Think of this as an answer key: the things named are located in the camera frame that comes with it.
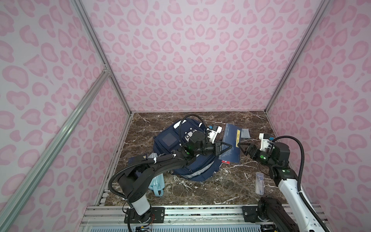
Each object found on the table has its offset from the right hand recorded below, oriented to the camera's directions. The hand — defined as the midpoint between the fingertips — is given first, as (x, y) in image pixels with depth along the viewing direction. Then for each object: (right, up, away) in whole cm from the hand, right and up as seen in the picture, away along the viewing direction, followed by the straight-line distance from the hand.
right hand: (242, 147), depth 77 cm
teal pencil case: (-46, -21, +4) cm, 51 cm away
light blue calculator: (+12, +5, +27) cm, 30 cm away
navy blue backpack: (-38, +5, +21) cm, 44 cm away
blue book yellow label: (-6, +6, -3) cm, 9 cm away
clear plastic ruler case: (+12, -21, +5) cm, 24 cm away
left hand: (-7, 0, -7) cm, 10 cm away
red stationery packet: (-5, -11, +13) cm, 18 cm away
